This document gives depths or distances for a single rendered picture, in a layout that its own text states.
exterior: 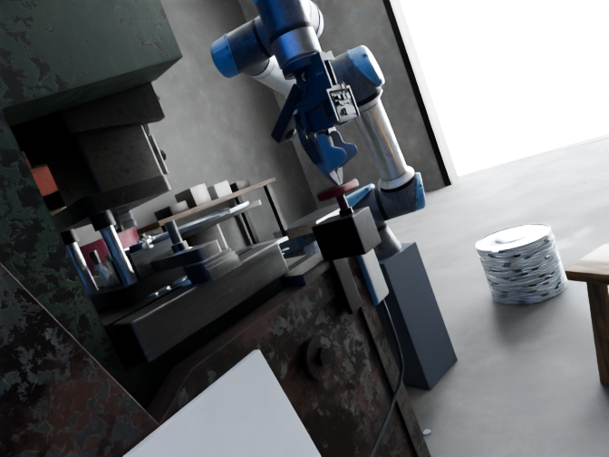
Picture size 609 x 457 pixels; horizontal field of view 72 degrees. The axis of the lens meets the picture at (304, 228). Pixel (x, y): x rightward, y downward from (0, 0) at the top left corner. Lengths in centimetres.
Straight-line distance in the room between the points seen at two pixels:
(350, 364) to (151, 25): 68
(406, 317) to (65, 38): 114
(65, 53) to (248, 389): 53
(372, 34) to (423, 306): 449
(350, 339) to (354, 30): 512
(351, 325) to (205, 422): 36
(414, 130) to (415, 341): 422
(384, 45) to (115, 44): 493
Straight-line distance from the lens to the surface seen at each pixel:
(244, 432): 62
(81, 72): 70
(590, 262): 129
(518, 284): 186
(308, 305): 74
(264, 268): 73
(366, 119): 123
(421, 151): 545
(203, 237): 88
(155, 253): 79
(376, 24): 560
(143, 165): 82
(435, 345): 152
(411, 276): 143
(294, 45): 72
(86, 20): 75
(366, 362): 88
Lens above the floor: 81
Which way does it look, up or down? 7 degrees down
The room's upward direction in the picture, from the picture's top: 21 degrees counter-clockwise
